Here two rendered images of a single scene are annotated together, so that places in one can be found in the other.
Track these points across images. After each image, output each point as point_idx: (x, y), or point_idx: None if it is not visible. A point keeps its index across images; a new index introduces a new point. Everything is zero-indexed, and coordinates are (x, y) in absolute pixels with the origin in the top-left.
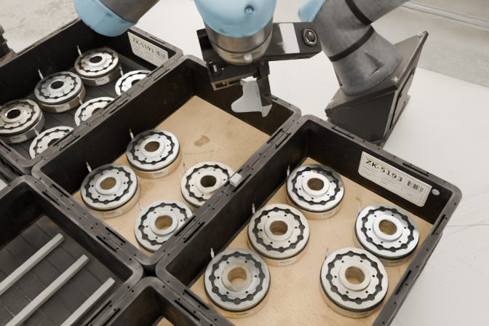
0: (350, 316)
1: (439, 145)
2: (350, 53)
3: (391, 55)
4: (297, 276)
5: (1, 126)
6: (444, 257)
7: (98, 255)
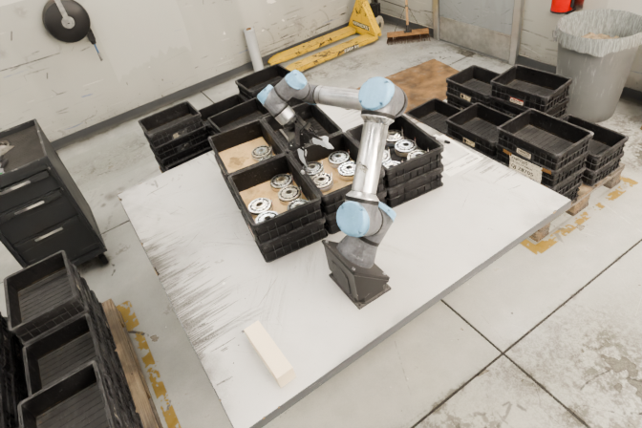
0: None
1: (316, 304)
2: None
3: (343, 246)
4: (274, 199)
5: (388, 132)
6: (264, 271)
7: None
